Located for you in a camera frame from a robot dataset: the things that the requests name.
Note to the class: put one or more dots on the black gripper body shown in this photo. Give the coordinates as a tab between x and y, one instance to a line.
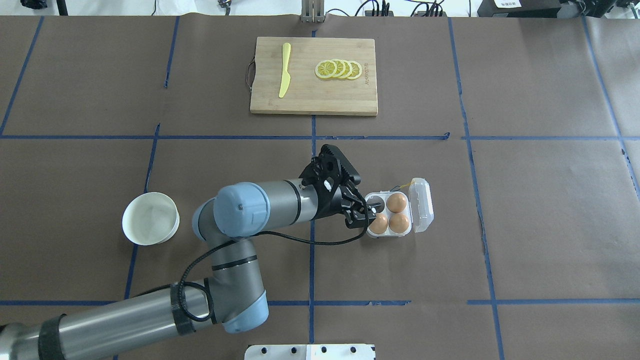
328	204

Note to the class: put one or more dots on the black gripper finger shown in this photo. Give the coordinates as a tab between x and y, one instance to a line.
357	201
355	219

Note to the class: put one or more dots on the brown egg from bowl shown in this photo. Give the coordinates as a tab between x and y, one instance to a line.
379	225

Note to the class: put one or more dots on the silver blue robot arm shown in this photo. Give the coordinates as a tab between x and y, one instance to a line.
53	238

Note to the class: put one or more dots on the brown egg rear slot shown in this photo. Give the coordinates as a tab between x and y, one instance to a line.
397	202

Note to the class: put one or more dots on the brown egg slot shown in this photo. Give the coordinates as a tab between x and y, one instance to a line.
399	223
397	202

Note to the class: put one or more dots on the brown egg front slot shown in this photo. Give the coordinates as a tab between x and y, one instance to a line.
399	223

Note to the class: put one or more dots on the clear plastic egg box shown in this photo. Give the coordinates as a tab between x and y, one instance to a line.
405	209

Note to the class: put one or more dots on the bamboo cutting board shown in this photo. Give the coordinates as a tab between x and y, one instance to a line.
307	94

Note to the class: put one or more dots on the yellow plastic knife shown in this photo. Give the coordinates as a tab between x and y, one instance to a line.
285	75

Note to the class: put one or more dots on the white round bowl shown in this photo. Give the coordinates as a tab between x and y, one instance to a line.
150	219

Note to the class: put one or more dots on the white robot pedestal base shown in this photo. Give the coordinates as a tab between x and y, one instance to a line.
335	351

